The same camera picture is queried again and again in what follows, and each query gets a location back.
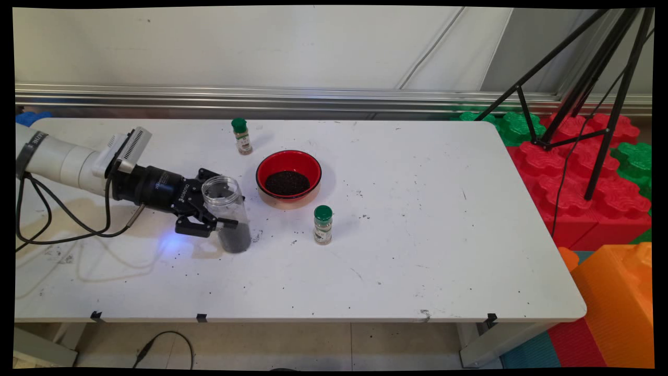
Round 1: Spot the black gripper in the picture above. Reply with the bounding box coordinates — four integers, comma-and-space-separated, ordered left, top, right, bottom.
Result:
112, 163, 246, 239

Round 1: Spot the clear plastic jar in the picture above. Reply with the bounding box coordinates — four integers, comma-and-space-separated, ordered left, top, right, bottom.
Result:
201, 175, 252, 255

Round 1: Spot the black seeds heap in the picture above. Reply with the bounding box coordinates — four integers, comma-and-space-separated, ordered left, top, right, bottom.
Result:
264, 170, 312, 198
217, 226, 252, 255

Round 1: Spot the green-capped spice bottle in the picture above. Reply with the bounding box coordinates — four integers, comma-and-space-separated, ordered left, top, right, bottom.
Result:
231, 118, 254, 156
314, 205, 333, 245

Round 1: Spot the red bowl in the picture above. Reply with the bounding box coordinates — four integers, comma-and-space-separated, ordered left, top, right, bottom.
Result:
255, 150, 323, 210

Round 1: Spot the white table leg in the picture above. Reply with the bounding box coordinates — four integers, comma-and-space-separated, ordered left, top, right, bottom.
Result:
15, 325, 79, 368
459, 321, 559, 368

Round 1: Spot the green studded block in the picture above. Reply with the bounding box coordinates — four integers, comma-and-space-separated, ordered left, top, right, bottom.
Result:
493, 111, 547, 147
450, 107, 497, 126
610, 142, 653, 202

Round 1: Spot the teal floor mat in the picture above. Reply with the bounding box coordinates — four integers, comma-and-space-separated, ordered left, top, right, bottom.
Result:
500, 332, 562, 369

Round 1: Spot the large red studded block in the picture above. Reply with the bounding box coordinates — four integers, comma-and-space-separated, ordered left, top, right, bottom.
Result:
507, 140, 653, 252

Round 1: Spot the red floor mat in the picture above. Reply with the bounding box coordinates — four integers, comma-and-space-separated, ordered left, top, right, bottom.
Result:
547, 318, 607, 368

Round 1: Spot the large orange block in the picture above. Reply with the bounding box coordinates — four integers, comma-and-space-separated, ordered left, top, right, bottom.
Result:
571, 243, 654, 368

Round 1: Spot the black tripod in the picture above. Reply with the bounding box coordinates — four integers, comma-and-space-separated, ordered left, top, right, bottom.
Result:
472, 8, 655, 202

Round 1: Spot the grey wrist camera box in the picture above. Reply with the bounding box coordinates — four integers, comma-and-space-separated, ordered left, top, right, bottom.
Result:
93, 127, 153, 178

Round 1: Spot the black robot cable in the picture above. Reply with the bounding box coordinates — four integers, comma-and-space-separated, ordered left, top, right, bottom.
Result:
16, 159, 147, 254

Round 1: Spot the black floor cable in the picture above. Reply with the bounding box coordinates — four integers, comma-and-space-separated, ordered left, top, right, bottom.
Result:
133, 331, 195, 369

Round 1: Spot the aluminium rail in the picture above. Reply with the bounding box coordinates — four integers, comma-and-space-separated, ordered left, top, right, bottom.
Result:
16, 83, 653, 118

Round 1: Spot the thin black tripod cable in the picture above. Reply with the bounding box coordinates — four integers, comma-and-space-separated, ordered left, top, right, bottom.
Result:
551, 29, 655, 238

